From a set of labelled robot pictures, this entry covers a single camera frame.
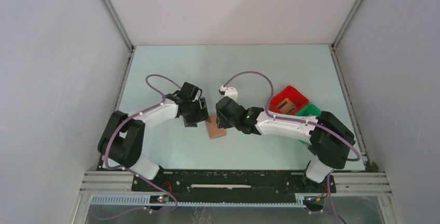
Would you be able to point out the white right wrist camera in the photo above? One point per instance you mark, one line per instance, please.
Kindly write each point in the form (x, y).
(230, 92)

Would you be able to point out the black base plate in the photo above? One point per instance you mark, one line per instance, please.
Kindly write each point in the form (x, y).
(241, 186)

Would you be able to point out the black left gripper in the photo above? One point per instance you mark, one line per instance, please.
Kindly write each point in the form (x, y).
(202, 115)

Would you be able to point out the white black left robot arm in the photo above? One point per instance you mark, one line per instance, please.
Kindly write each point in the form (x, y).
(122, 141)

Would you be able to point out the red plastic bin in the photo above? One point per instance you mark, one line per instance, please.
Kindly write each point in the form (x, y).
(291, 93)

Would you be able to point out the green plastic bin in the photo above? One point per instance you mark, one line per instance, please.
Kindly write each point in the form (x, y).
(309, 110)

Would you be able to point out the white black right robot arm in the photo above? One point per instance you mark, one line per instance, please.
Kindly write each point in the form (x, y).
(329, 139)

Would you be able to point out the tan leather card holder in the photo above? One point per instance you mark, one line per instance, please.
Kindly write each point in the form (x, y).
(213, 130)

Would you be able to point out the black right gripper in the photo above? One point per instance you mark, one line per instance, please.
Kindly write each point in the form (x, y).
(221, 123)

